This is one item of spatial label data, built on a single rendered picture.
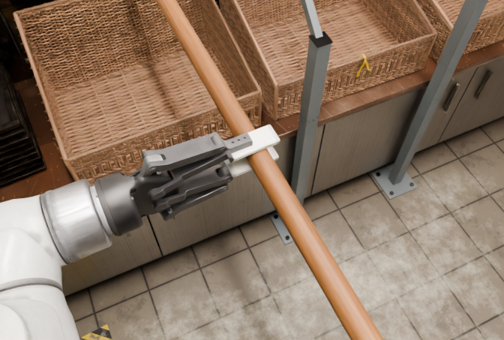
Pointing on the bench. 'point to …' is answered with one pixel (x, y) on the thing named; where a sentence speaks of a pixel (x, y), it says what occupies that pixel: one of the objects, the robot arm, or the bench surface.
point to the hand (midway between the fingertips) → (252, 151)
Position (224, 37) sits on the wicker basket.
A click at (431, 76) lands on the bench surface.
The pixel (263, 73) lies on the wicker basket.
